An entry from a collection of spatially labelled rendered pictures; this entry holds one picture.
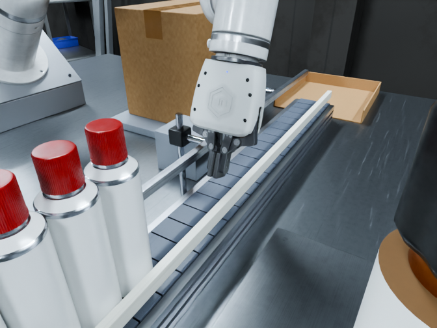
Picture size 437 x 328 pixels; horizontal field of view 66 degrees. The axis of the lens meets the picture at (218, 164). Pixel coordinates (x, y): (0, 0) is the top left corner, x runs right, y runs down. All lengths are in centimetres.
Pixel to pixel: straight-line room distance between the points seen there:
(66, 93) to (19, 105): 14
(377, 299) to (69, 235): 23
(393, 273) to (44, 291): 24
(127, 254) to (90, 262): 6
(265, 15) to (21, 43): 68
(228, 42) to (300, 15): 260
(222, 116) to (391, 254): 32
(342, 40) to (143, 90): 205
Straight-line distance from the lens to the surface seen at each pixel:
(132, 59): 91
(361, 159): 83
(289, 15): 310
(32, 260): 28
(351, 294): 45
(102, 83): 136
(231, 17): 48
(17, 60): 105
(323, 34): 282
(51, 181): 29
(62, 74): 113
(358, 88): 130
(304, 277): 45
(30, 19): 96
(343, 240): 59
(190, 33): 78
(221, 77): 49
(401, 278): 21
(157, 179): 46
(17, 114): 106
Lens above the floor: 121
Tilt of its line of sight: 30 degrees down
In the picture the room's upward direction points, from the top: straight up
